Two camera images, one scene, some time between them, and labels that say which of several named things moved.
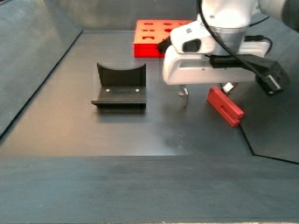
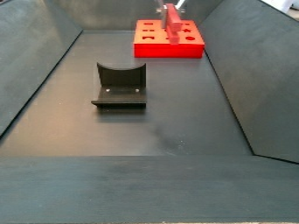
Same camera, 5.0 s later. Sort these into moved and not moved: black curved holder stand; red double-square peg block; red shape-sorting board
Moved: red double-square peg block
Not moved: black curved holder stand; red shape-sorting board
